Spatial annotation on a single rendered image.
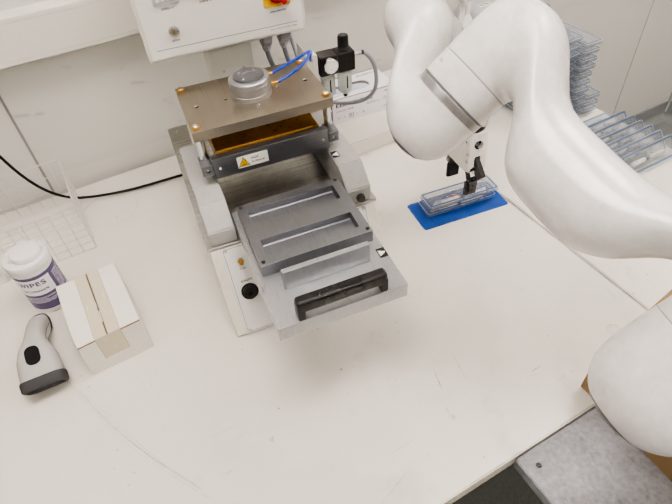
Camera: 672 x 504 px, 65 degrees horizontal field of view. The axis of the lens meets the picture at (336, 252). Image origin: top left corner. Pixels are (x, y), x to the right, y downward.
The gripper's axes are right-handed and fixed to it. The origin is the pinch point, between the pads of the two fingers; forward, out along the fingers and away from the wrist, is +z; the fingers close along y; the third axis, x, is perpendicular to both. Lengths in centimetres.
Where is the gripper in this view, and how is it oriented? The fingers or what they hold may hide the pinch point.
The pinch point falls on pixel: (460, 179)
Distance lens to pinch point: 128.5
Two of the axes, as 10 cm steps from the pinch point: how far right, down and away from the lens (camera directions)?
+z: 0.6, 7.0, 7.1
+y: -3.6, -6.5, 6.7
